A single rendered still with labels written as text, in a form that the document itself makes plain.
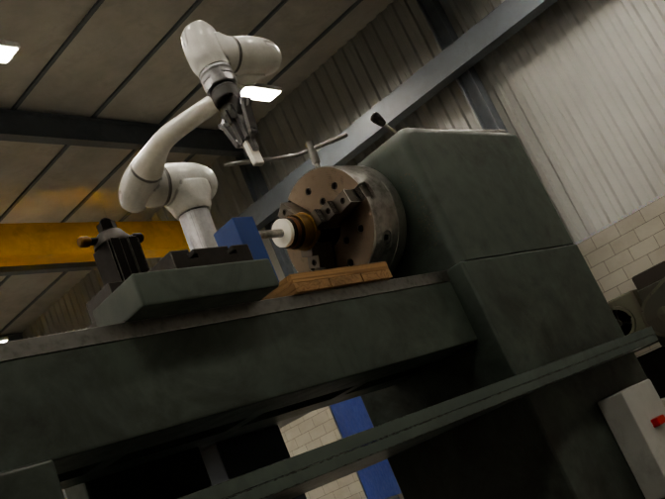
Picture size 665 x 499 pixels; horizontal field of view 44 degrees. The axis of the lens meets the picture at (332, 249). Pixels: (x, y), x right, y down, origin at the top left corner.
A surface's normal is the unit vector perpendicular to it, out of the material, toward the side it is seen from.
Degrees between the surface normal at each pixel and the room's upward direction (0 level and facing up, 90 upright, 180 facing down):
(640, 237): 90
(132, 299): 90
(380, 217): 109
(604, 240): 90
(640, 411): 90
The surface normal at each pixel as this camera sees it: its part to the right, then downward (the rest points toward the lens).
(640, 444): -0.68, 0.07
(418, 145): 0.62, -0.47
